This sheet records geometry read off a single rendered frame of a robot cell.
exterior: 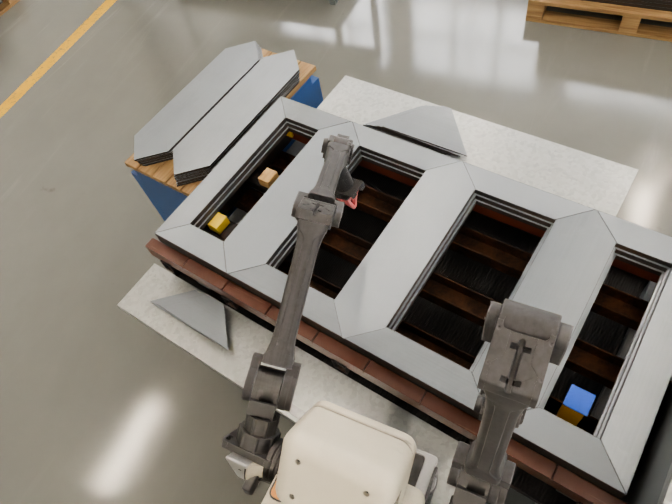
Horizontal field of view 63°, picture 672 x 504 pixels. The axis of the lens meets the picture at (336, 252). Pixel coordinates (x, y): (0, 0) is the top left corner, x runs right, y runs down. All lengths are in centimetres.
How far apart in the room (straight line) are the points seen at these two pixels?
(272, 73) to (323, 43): 158
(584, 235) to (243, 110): 134
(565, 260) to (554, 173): 45
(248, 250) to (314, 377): 46
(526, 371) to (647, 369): 90
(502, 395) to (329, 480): 35
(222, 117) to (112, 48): 240
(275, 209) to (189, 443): 116
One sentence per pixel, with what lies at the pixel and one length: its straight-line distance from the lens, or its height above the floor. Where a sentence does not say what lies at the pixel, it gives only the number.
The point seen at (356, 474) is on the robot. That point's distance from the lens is 95.
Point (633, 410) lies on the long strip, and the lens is 159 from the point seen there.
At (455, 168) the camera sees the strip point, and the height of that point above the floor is 87.
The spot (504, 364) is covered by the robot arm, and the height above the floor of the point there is 161.
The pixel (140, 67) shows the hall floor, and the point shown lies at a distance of 430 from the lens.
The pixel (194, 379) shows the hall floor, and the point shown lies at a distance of 267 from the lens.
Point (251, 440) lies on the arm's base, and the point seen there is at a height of 123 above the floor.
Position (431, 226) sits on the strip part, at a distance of 177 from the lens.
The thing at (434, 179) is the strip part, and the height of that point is 87.
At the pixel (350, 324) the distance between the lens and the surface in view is 161.
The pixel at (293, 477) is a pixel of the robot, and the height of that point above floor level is 135.
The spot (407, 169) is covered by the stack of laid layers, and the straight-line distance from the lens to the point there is 194.
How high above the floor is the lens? 231
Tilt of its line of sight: 56 degrees down
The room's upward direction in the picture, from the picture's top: 15 degrees counter-clockwise
